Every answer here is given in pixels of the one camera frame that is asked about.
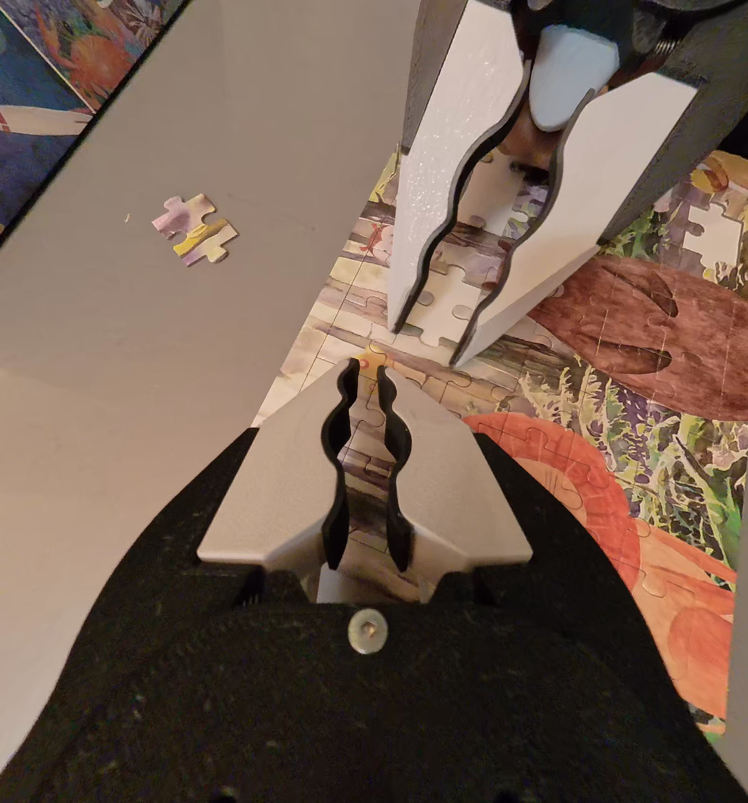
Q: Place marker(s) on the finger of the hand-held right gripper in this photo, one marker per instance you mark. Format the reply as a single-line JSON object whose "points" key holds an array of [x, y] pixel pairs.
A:
{"points": [[455, 157], [575, 207]]}

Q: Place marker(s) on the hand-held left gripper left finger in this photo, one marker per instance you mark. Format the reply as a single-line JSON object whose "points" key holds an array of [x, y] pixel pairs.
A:
{"points": [[267, 495]]}

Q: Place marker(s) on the person's right hand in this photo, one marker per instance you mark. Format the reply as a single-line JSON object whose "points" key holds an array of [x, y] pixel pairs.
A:
{"points": [[524, 141]]}

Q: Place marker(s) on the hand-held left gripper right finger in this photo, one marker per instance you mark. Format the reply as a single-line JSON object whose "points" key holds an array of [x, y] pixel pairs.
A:
{"points": [[468, 495]]}

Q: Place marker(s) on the yellow cream puzzle piece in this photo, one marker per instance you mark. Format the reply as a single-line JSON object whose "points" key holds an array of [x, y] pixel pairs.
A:
{"points": [[195, 229]]}

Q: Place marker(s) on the illustrated jigsaw puzzle board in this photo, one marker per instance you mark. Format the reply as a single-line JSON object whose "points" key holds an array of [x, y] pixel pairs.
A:
{"points": [[631, 439]]}

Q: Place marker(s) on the colourful illustrated puzzle box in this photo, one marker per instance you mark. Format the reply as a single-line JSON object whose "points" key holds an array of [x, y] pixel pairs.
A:
{"points": [[35, 94]]}

